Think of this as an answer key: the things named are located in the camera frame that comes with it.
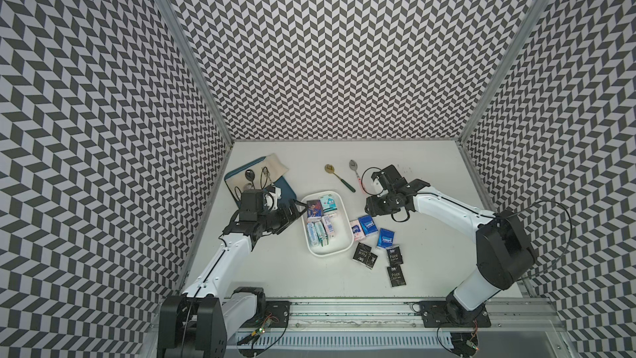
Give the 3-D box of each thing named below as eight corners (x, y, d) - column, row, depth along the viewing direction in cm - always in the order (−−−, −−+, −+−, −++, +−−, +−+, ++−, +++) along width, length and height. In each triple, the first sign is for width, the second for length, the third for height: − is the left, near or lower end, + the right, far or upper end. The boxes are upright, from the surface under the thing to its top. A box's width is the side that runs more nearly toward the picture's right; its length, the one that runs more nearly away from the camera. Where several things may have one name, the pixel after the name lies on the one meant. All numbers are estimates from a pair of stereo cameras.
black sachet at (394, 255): (388, 265, 83) (390, 262, 81) (386, 248, 87) (387, 244, 85) (401, 265, 83) (403, 262, 81) (398, 248, 87) (400, 244, 85)
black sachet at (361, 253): (352, 258, 85) (353, 255, 82) (357, 245, 88) (358, 242, 85) (366, 264, 83) (367, 261, 81) (370, 251, 86) (372, 247, 84)
